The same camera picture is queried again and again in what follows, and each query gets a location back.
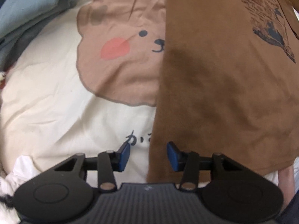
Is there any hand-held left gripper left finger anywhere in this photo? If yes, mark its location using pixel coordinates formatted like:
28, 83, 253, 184
54, 142, 131, 193

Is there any cream bear print blanket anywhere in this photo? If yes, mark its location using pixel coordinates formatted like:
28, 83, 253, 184
0, 0, 281, 224

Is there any grey garment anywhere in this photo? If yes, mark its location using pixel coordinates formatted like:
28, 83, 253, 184
0, 0, 78, 71

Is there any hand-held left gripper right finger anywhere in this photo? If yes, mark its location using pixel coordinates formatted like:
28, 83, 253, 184
167, 141, 243, 190

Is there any brown printed t-shirt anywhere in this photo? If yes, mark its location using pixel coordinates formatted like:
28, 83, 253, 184
146, 0, 299, 183

